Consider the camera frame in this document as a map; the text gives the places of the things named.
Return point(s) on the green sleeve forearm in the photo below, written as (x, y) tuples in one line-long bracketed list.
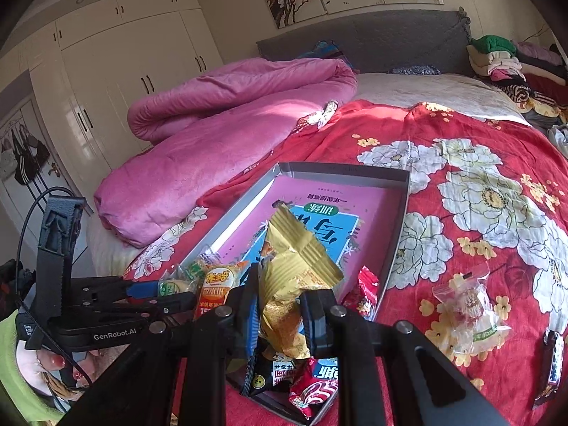
[(33, 409)]

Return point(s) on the floral basket with white bag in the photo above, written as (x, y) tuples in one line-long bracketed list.
[(558, 136)]

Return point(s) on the white wardrobe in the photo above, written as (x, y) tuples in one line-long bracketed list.
[(89, 66)]

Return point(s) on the clear candy bag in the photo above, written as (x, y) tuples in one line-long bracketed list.
[(474, 324)]

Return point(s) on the round green label pastry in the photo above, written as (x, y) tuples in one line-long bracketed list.
[(172, 285)]

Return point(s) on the pink folded blanket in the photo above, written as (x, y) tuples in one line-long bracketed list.
[(206, 131)]

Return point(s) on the grey tray pink printed bottom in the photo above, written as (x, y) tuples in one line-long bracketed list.
[(331, 200)]

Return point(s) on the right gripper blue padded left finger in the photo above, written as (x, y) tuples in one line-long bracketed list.
[(247, 320)]

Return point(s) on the left hand red nails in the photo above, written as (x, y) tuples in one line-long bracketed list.
[(33, 363)]

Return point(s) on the grey bed headboard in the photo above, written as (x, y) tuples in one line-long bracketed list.
[(376, 42)]

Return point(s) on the beige bed sheet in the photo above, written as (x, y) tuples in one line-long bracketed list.
[(457, 92)]

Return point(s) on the blue cookie packet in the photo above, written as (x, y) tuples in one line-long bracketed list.
[(325, 369)]

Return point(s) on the red panda snack packet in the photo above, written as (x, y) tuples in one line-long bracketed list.
[(305, 392)]

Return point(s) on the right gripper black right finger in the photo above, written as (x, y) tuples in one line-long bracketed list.
[(314, 305)]

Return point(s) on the dark Snickers chocolate bar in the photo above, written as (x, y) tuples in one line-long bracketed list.
[(551, 368)]

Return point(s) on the red floral quilt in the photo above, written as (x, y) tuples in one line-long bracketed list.
[(482, 193)]

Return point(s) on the stack of folded clothes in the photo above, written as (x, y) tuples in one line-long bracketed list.
[(532, 77)]

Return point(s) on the yellow snack bar packet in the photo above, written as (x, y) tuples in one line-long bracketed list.
[(292, 261)]

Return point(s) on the clear brown cake packet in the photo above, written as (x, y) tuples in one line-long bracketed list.
[(197, 268)]

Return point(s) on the orange rice cracker packet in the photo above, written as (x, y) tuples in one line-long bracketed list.
[(217, 286)]

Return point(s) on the blue patterned pillow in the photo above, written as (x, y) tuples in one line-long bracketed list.
[(326, 50)]

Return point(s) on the black crinkled snack packet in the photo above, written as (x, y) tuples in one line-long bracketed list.
[(264, 371)]

